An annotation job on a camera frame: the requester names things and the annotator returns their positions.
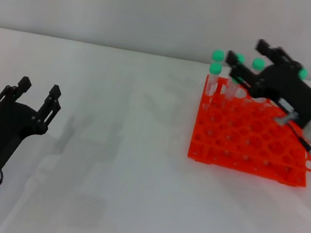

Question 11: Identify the orange test tube rack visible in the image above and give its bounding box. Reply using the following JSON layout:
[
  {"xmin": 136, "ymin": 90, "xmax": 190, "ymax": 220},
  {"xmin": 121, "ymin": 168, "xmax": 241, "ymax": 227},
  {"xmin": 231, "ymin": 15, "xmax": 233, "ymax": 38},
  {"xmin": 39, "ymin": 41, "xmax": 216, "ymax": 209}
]
[{"xmin": 185, "ymin": 73, "xmax": 311, "ymax": 190}]

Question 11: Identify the right wrist cable with plug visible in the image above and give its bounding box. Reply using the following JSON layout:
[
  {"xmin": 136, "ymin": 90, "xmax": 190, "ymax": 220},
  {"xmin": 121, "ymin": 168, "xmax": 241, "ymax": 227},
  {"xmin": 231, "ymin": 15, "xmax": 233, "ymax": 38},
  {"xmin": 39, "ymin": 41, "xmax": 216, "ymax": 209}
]
[{"xmin": 268, "ymin": 109, "xmax": 311, "ymax": 167}]

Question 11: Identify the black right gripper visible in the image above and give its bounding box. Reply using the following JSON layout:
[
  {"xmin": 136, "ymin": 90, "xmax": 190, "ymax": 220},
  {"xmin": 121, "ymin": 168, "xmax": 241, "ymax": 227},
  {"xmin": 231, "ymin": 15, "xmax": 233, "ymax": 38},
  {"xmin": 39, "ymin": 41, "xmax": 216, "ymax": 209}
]
[{"xmin": 218, "ymin": 34, "xmax": 311, "ymax": 130}]

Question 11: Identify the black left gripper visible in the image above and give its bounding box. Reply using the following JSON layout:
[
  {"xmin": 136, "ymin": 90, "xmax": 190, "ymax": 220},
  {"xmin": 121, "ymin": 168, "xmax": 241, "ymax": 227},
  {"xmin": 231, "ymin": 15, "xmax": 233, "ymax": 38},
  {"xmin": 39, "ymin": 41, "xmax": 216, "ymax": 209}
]
[{"xmin": 0, "ymin": 72, "xmax": 65, "ymax": 178}]

